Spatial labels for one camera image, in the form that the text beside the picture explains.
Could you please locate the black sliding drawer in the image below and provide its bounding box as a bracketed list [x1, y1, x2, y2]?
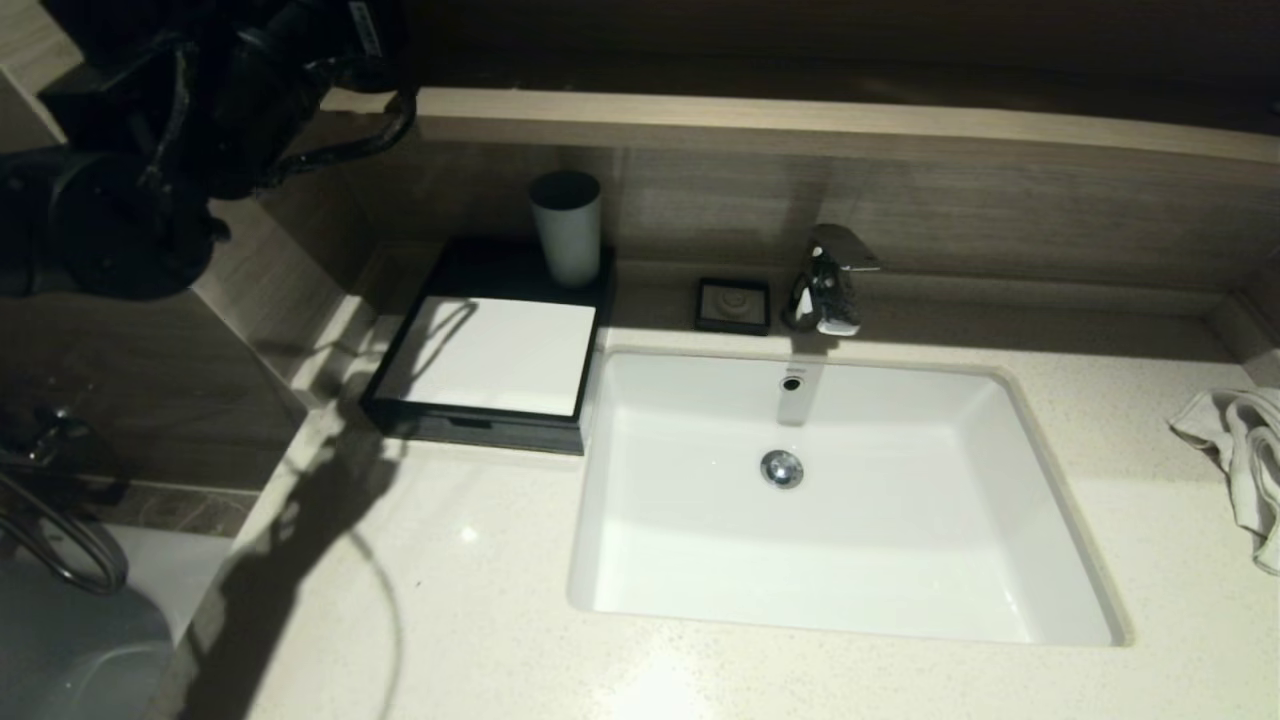
[395, 412, 585, 457]

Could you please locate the black amenity box with drawer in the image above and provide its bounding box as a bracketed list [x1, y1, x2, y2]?
[360, 237, 617, 457]

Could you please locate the grey cup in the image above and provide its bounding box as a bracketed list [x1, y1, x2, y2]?
[528, 170, 604, 291]

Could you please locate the white rectangular pad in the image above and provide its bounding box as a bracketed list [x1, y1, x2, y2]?
[372, 294, 599, 419]

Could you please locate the black square soap dish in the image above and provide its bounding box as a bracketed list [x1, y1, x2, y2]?
[695, 276, 773, 337]

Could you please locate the chrome faucet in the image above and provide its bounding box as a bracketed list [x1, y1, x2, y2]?
[781, 224, 882, 338]

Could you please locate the chrome sink drain stopper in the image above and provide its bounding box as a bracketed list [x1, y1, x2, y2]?
[759, 449, 805, 491]

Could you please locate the white rectangular sink basin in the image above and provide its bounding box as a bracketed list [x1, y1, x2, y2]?
[567, 345, 1135, 649]

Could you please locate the white crumpled towel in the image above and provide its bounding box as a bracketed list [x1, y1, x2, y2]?
[1166, 387, 1280, 577]

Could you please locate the thin black looped cable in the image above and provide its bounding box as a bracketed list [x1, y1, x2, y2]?
[265, 85, 419, 189]

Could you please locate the chrome hose wall fitting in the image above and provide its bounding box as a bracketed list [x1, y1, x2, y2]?
[0, 400, 81, 471]

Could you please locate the light wooden wall shelf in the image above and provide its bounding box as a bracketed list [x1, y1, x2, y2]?
[320, 86, 1280, 167]

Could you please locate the chrome flexible hose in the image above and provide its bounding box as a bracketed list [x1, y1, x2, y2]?
[0, 470, 132, 598]

